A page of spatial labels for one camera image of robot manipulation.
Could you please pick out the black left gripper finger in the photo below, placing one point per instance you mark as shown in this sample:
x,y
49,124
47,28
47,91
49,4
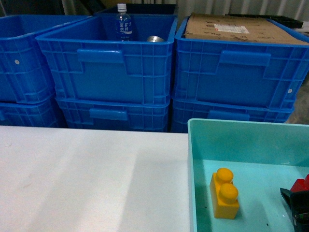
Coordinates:
x,y
298,203

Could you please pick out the red toy block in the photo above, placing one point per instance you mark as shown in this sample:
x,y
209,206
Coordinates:
x,y
301,184

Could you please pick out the turquoise plastic box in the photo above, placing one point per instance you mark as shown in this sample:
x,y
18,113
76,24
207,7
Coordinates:
x,y
264,158

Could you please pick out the yellow toy block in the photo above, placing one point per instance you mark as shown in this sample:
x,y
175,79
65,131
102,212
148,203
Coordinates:
x,y
224,194

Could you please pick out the upper right blue crate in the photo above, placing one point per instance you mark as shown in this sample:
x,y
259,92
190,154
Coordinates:
x,y
240,73

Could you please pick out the blue crate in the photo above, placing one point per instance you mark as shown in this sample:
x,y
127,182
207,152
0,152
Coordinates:
x,y
98,115
183,110
88,62
25,76
44,114
240,73

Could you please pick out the lower right blue crate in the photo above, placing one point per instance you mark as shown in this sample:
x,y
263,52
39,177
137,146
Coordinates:
x,y
183,110

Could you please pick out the brown cardboard sheet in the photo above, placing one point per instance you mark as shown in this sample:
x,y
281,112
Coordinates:
x,y
239,29

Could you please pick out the lower middle blue crate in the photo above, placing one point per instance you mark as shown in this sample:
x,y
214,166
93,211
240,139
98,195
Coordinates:
x,y
98,115

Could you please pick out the silver metal can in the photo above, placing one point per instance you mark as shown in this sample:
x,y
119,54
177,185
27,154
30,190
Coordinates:
x,y
155,39

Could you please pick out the clear water bottle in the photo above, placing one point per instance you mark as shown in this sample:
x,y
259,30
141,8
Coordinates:
x,y
123,23

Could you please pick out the upper middle blue crate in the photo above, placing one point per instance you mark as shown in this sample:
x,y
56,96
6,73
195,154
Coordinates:
x,y
88,62

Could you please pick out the lower left blue crate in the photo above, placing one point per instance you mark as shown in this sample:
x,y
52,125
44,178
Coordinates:
x,y
44,114

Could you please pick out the upper left blue crate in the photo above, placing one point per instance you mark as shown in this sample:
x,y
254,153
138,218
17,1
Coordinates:
x,y
25,76

